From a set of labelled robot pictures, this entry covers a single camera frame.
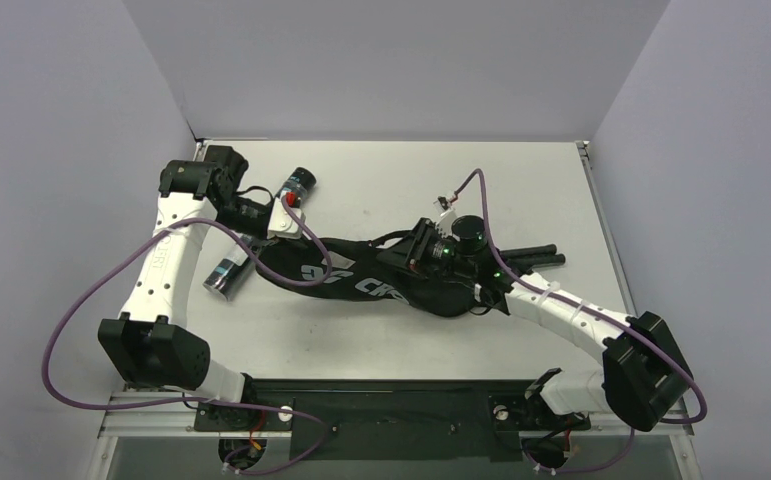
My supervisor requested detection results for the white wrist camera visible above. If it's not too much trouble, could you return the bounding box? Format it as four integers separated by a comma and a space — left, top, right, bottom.
266, 199, 306, 240
433, 193, 458, 236

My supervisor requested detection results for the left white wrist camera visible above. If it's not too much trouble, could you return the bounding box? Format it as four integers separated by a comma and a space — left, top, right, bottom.
266, 199, 306, 240

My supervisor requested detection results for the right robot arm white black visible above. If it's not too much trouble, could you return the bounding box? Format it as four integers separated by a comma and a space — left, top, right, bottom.
376, 215, 693, 431

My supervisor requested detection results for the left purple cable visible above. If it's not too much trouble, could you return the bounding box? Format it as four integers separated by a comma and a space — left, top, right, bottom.
41, 195, 335, 477

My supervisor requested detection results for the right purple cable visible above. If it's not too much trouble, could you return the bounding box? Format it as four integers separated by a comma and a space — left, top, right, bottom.
437, 168, 709, 476

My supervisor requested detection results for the purple cable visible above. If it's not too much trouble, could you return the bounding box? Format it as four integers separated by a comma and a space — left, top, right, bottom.
437, 168, 709, 476
41, 195, 335, 477

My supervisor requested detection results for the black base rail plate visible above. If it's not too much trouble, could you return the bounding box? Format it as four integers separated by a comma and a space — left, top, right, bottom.
194, 379, 591, 462

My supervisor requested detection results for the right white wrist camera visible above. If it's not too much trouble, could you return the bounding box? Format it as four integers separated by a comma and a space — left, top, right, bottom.
433, 193, 458, 236

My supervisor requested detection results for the black racket bag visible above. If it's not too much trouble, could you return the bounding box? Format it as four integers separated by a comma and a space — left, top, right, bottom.
256, 237, 500, 318

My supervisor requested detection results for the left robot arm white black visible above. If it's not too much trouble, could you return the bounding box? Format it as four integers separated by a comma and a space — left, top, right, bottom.
98, 146, 271, 430

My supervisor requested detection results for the black shuttlecock tube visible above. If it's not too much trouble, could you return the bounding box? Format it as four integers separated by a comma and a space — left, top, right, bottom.
202, 167, 317, 302

